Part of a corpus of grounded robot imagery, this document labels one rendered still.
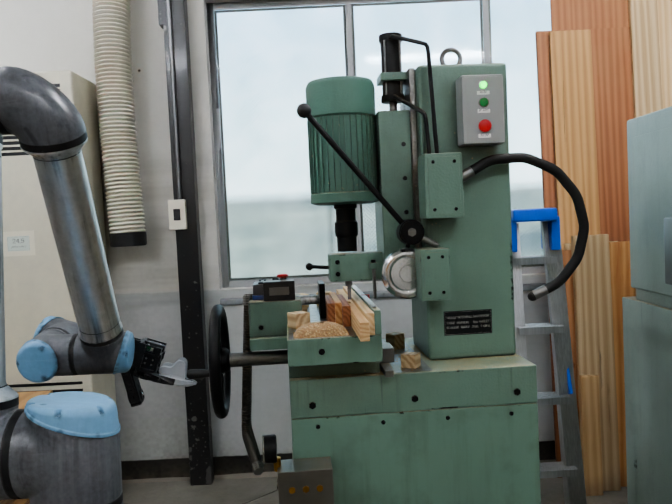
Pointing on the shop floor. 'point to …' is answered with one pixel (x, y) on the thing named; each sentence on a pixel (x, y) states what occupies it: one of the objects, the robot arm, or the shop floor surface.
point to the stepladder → (550, 237)
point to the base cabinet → (428, 455)
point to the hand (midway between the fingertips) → (190, 384)
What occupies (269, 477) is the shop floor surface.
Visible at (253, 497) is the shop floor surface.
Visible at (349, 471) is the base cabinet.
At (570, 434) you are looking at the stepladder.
